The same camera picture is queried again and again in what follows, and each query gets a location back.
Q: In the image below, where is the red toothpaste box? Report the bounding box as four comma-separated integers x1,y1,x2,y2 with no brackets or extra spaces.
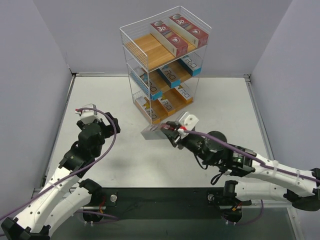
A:
150,20,188,57
168,14,209,48
141,123,173,140

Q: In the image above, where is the orange toothpaste box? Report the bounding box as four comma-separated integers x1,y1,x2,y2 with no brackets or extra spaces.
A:
174,85,193,104
134,96,161,124
157,94,176,116

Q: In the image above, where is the teal toothpaste box with label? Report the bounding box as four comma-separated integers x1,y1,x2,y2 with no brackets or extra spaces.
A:
130,67,163,101

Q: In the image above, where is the silver blue toothpaste box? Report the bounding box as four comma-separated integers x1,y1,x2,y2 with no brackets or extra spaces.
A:
156,64,181,89

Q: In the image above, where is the light blue toothpaste box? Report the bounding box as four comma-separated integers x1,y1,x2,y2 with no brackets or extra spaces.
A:
178,55,202,77

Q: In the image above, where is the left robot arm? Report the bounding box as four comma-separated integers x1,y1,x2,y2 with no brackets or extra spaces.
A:
1,107,121,240

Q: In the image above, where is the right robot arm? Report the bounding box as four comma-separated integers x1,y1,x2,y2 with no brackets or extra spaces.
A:
160,121,320,212

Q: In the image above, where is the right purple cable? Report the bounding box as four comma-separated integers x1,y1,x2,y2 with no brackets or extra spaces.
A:
178,128,320,227

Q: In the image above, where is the purple cable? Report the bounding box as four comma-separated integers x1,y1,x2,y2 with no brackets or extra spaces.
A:
0,107,120,223
178,128,320,227

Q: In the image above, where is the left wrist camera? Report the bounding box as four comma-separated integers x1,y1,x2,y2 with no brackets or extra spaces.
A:
75,103,101,125

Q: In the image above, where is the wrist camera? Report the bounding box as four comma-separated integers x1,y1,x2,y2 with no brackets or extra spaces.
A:
176,111,199,131
75,103,101,125

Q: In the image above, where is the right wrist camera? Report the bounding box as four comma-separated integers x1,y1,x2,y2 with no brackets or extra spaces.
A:
176,111,199,131

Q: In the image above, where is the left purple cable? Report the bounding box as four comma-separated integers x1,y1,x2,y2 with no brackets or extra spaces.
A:
0,107,120,223

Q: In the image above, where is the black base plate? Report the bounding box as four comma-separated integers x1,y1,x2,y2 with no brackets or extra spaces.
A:
84,187,252,221

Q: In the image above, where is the white wire wooden shelf rack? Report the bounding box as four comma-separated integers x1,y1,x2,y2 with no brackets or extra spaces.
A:
119,6,212,121

